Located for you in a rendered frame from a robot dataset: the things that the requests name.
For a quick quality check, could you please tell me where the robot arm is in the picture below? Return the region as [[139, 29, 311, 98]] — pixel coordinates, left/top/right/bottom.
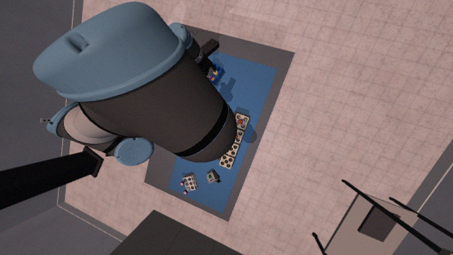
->
[[33, 1, 237, 166]]

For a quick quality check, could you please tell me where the blue bench mat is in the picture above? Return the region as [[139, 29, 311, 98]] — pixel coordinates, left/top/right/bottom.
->
[[168, 51, 277, 213]]

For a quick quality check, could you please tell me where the blue tube rack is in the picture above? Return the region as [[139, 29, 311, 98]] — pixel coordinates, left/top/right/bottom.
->
[[210, 62, 224, 84]]

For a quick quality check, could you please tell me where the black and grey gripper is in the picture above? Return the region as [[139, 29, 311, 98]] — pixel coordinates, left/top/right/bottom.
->
[[198, 52, 217, 77]]

